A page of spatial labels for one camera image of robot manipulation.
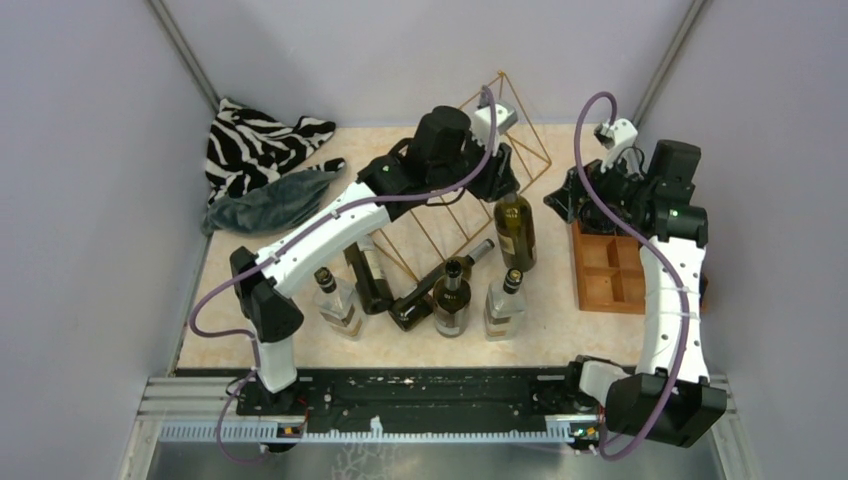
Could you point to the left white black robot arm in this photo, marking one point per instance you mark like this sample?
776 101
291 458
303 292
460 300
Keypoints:
449 151

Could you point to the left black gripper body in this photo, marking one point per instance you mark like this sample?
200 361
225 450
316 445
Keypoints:
487 183

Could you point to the dark rolled tie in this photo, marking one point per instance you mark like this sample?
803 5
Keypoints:
593 221

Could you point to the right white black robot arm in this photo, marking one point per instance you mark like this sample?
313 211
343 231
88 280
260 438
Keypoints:
669 390

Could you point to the clear square liquor bottle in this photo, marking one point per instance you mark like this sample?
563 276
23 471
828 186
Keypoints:
505 306

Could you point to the zebra striped cloth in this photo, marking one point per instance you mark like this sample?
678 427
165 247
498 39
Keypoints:
248 149

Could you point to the grey plush cloth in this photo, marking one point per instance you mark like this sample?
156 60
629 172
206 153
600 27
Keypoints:
282 205

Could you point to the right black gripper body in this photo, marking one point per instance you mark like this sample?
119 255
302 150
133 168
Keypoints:
616 186

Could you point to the olive green wine bottle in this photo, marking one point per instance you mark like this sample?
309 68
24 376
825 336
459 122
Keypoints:
513 218

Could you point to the clear liquor bottle left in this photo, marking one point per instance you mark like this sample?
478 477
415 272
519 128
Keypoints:
338 303

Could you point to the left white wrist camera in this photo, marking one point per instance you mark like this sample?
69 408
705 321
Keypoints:
501 116

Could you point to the brown wine bottle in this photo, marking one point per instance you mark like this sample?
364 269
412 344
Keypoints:
452 296

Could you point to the dark bottle lying down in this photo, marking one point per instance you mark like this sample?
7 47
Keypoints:
416 305

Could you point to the dark bottle leaning on rack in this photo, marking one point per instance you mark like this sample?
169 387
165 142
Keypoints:
370 283

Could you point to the gold wire wine rack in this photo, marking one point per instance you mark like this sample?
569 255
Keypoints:
424 237

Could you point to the wooden compartment tray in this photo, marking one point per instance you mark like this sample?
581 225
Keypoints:
609 276

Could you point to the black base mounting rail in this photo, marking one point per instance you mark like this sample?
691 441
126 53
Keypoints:
501 404

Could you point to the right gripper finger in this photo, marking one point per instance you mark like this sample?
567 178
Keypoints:
577 179
562 201

